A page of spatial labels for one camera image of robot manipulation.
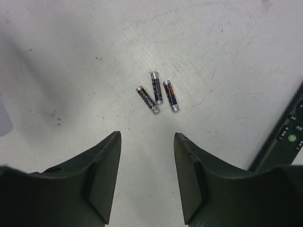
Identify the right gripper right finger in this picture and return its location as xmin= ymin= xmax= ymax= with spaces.
xmin=174 ymin=133 xmax=303 ymax=227

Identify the black remote control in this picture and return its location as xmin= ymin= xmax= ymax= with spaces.
xmin=248 ymin=85 xmax=303 ymax=173

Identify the white remote control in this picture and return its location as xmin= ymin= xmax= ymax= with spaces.
xmin=0 ymin=99 xmax=14 ymax=137

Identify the aaa battery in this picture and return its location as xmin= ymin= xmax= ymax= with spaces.
xmin=150 ymin=71 xmax=163 ymax=104
xmin=136 ymin=86 xmax=160 ymax=114
xmin=163 ymin=80 xmax=179 ymax=113

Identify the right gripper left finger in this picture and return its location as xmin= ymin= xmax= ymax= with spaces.
xmin=0 ymin=131 xmax=122 ymax=227

